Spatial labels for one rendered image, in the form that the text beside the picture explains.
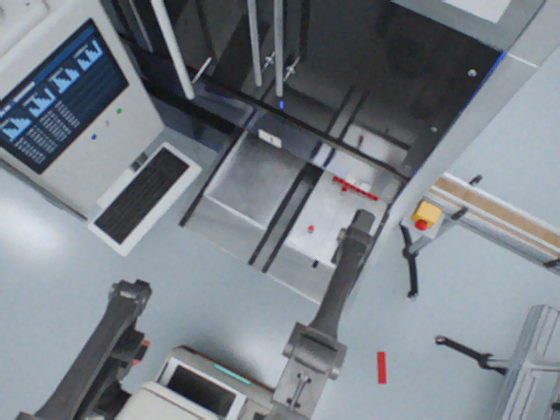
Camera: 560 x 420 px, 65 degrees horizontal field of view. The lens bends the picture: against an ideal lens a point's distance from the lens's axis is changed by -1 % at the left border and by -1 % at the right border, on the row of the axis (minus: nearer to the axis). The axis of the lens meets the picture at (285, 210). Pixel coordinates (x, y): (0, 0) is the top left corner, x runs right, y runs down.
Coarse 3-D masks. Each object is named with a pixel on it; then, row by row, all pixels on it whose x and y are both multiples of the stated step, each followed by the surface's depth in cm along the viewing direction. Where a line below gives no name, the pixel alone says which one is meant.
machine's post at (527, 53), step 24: (552, 0) 62; (528, 24) 67; (552, 24) 65; (528, 48) 70; (552, 48) 68; (504, 72) 77; (528, 72) 74; (480, 96) 85; (504, 96) 82; (456, 120) 95; (480, 120) 91; (456, 144) 103; (432, 168) 117; (408, 192) 136
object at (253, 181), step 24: (240, 144) 169; (264, 144) 169; (240, 168) 166; (264, 168) 166; (288, 168) 166; (216, 192) 163; (240, 192) 163; (264, 192) 163; (288, 192) 163; (264, 216) 160
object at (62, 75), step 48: (0, 0) 102; (48, 0) 107; (96, 0) 112; (0, 48) 100; (48, 48) 109; (96, 48) 122; (0, 96) 106; (48, 96) 118; (96, 96) 133; (144, 96) 154; (0, 144) 114; (48, 144) 128; (96, 144) 148; (144, 144) 173; (96, 192) 165
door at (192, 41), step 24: (144, 0) 119; (168, 0) 113; (192, 0) 108; (216, 0) 103; (240, 0) 98; (264, 0) 94; (144, 24) 130; (192, 24) 117; (216, 24) 111; (240, 24) 106; (264, 24) 102; (168, 48) 136; (192, 48) 128; (216, 48) 122; (240, 48) 116; (264, 48) 110; (216, 72) 134; (240, 72) 127; (264, 72) 120; (264, 96) 132
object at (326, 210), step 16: (320, 192) 163; (336, 192) 163; (304, 208) 159; (320, 208) 161; (336, 208) 161; (352, 208) 161; (368, 208) 161; (384, 208) 161; (304, 224) 160; (320, 224) 160; (336, 224) 160; (288, 240) 154; (304, 240) 158; (320, 240) 158; (336, 240) 158; (320, 256) 153
